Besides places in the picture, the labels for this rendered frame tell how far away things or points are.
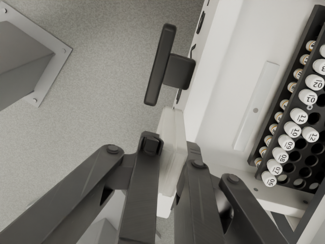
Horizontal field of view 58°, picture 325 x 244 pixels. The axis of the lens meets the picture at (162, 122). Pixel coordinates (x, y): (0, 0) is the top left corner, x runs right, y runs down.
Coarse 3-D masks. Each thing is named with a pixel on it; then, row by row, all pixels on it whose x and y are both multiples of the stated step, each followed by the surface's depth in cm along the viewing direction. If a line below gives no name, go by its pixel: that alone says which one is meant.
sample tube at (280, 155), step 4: (268, 136) 32; (272, 136) 32; (264, 140) 32; (268, 140) 31; (268, 144) 31; (276, 148) 29; (280, 148) 29; (272, 152) 29; (276, 152) 29; (280, 152) 28; (284, 152) 28; (276, 156) 28; (280, 156) 28; (284, 156) 28; (276, 160) 29; (280, 160) 28; (284, 160) 28
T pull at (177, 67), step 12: (168, 24) 24; (168, 36) 24; (168, 48) 25; (156, 60) 25; (168, 60) 25; (180, 60) 25; (192, 60) 25; (156, 72) 26; (168, 72) 26; (180, 72) 26; (192, 72) 26; (156, 84) 26; (168, 84) 26; (180, 84) 26; (156, 96) 26
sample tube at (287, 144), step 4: (272, 124) 32; (276, 124) 31; (272, 128) 31; (272, 132) 31; (280, 136) 29; (284, 136) 28; (288, 136) 28; (280, 140) 28; (284, 140) 28; (288, 140) 28; (292, 140) 28; (280, 144) 28; (284, 144) 28; (288, 144) 28; (292, 144) 28; (284, 148) 28; (288, 148) 28; (292, 148) 28
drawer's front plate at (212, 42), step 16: (224, 0) 22; (240, 0) 22; (208, 16) 25; (224, 16) 22; (208, 32) 23; (224, 32) 23; (208, 48) 23; (224, 48) 23; (208, 64) 24; (192, 80) 25; (208, 80) 24; (176, 96) 35; (192, 96) 25; (208, 96) 25; (192, 112) 25; (192, 128) 26; (160, 208) 29
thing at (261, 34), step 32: (256, 0) 30; (288, 0) 30; (320, 0) 30; (256, 32) 31; (288, 32) 31; (224, 64) 33; (256, 64) 33; (288, 64) 33; (224, 96) 34; (224, 128) 36; (256, 128) 35; (224, 160) 37; (256, 192) 34; (288, 192) 36
